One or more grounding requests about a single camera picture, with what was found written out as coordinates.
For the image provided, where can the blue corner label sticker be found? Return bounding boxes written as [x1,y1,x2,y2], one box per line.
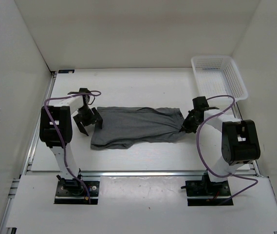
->
[58,69,75,74]

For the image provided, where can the white perforated plastic basket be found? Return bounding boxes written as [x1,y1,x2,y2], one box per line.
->
[191,55,248,107]

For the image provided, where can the grey cotton shorts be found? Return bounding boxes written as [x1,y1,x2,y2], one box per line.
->
[91,107,185,150]

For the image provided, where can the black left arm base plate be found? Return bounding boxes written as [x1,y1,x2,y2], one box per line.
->
[54,179,100,205]

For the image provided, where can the aluminium frame rail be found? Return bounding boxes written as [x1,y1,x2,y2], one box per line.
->
[81,170,205,177]
[232,102,262,177]
[0,70,57,234]

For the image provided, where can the aluminium left frame rail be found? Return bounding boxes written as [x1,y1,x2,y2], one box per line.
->
[0,70,57,234]

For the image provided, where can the aluminium right frame rail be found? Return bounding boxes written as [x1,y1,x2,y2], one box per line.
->
[232,102,262,177]

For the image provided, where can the aluminium front frame rail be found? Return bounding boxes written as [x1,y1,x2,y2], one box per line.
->
[81,170,205,177]

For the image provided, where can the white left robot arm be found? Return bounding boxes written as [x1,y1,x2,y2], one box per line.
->
[39,88,103,195]

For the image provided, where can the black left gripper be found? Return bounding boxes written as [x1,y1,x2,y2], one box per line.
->
[74,107,103,135]

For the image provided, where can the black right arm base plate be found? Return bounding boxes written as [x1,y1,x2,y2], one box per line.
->
[181,180,234,207]

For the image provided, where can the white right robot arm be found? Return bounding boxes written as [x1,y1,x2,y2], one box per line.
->
[180,95,260,195]

